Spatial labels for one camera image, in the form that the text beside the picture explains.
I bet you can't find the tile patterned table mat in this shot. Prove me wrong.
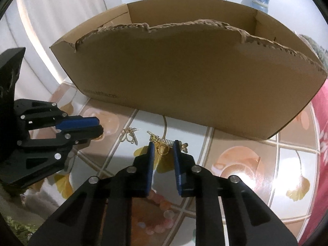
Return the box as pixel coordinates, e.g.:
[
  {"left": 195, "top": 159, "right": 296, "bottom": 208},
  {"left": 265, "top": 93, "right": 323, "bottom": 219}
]
[{"left": 24, "top": 82, "right": 322, "bottom": 246}]

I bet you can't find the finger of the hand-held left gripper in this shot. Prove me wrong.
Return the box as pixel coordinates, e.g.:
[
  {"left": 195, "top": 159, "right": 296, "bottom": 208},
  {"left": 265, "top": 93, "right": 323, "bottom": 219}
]
[
  {"left": 14, "top": 99, "right": 100, "bottom": 134},
  {"left": 0, "top": 125, "right": 104, "bottom": 189}
]

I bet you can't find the pink floral blanket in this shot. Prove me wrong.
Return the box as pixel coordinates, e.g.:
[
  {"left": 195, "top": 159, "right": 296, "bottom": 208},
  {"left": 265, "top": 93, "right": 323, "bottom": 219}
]
[{"left": 298, "top": 78, "right": 328, "bottom": 246}]

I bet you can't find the small metal earring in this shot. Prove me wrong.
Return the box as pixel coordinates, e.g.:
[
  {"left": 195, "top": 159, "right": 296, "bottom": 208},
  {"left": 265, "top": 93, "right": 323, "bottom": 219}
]
[{"left": 122, "top": 128, "right": 140, "bottom": 145}]

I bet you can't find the green fuzzy mat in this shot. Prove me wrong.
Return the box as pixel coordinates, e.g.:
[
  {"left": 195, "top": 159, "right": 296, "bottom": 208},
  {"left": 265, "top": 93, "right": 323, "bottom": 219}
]
[{"left": 5, "top": 215, "right": 39, "bottom": 236}]

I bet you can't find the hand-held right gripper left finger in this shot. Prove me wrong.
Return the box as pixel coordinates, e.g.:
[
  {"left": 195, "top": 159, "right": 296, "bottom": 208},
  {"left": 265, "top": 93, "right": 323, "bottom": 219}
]
[{"left": 27, "top": 141, "right": 155, "bottom": 246}]

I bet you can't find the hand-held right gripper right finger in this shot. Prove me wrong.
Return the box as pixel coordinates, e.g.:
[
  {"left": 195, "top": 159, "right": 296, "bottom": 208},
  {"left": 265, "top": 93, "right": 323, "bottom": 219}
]
[{"left": 173, "top": 140, "right": 299, "bottom": 246}]

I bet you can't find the white curtain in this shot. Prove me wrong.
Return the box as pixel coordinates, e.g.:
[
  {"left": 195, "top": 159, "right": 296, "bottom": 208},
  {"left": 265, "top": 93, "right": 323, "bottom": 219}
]
[{"left": 0, "top": 0, "right": 108, "bottom": 95}]

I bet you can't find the blue water jug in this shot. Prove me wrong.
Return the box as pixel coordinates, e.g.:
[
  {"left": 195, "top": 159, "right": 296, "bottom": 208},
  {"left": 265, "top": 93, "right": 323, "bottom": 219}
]
[{"left": 249, "top": 0, "right": 270, "bottom": 13}]

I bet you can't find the grey patterned blanket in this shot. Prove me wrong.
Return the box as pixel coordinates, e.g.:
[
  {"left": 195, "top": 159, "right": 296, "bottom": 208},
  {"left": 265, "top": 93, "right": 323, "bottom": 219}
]
[{"left": 298, "top": 33, "right": 328, "bottom": 69}]

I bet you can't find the gold hair comb clip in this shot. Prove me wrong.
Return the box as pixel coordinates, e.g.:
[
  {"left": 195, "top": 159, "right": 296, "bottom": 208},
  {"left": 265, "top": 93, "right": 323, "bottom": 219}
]
[{"left": 147, "top": 130, "right": 189, "bottom": 151}]

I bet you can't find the brown cardboard box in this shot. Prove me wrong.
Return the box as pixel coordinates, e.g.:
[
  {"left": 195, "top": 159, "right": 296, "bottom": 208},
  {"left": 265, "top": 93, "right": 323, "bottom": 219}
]
[{"left": 49, "top": 0, "right": 328, "bottom": 140}]

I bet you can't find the orange pink bead bracelet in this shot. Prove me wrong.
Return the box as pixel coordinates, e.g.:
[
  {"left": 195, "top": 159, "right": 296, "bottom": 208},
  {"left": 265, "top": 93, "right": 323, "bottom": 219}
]
[{"left": 137, "top": 190, "right": 178, "bottom": 235}]

